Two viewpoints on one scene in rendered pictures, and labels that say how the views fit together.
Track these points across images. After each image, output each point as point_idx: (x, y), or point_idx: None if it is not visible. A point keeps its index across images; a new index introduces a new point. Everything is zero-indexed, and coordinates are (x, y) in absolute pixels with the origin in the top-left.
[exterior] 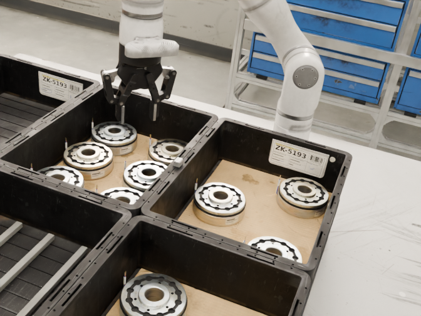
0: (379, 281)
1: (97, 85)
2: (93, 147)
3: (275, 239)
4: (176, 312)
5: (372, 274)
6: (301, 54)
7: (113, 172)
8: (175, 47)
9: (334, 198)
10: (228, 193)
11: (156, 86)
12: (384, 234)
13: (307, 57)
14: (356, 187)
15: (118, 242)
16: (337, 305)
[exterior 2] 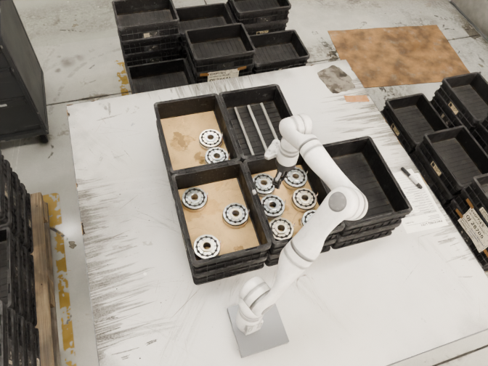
0: (157, 274)
1: (344, 221)
2: (306, 201)
3: (198, 205)
4: (205, 155)
5: (163, 277)
6: (257, 281)
7: (291, 205)
8: (264, 153)
9: (183, 219)
10: (234, 216)
11: (276, 174)
12: (168, 314)
13: (251, 279)
14: (202, 353)
15: (234, 146)
16: (170, 245)
